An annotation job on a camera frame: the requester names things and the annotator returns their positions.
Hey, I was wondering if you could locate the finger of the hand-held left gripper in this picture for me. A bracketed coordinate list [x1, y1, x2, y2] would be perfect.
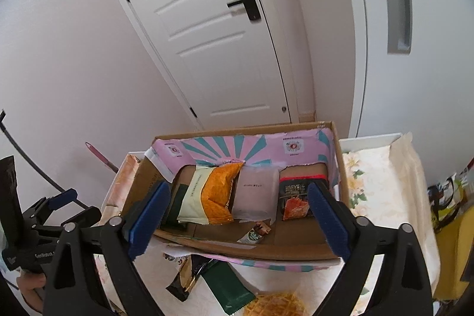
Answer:
[33, 206, 103, 233]
[22, 188, 79, 225]

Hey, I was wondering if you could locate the person's left hand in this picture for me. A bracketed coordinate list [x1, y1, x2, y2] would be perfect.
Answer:
[18, 270, 47, 313]

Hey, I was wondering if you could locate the black and red snack packet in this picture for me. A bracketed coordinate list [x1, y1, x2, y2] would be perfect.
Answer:
[278, 178, 329, 221]

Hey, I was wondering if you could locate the dark green snack packet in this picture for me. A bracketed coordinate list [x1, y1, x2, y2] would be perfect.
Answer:
[200, 260, 257, 315]
[161, 183, 191, 228]

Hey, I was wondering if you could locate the black and gold snack packet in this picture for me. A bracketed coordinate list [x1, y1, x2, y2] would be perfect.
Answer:
[165, 257, 208, 302]

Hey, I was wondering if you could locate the green and yellow snack packet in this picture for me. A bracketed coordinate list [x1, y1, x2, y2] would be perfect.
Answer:
[242, 292, 308, 316]

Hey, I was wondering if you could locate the white door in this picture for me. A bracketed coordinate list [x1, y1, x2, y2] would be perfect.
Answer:
[91, 0, 301, 130]

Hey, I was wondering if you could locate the cardboard box with pink print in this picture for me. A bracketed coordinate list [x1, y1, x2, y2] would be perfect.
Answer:
[120, 121, 349, 271]

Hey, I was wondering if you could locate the green patterned bag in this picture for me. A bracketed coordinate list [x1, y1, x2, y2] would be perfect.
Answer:
[427, 158, 474, 232]

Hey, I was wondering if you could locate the cream and orange snack packet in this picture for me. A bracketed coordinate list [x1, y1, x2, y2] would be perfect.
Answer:
[177, 161, 246, 226]

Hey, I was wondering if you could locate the floral tablecloth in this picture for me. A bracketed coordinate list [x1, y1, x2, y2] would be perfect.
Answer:
[96, 133, 442, 316]

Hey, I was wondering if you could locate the yellow bag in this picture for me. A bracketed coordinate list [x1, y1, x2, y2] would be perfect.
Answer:
[431, 207, 474, 302]

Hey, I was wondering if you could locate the small brown and white sachet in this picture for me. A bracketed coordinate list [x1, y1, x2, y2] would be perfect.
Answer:
[237, 222, 272, 246]
[163, 252, 190, 267]

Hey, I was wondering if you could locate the grey-pink snack packet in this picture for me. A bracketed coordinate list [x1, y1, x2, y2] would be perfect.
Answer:
[231, 168, 281, 222]

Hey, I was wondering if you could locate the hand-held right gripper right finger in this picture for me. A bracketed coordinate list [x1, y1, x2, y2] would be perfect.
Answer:
[307, 182, 434, 316]

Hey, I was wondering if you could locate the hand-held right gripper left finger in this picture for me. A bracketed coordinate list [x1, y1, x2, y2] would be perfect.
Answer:
[44, 181, 173, 316]

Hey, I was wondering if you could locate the pink stick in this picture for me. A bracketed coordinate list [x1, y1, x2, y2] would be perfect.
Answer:
[85, 141, 120, 173]

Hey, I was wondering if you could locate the white wardrobe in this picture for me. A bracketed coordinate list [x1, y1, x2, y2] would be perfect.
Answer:
[332, 0, 474, 139]

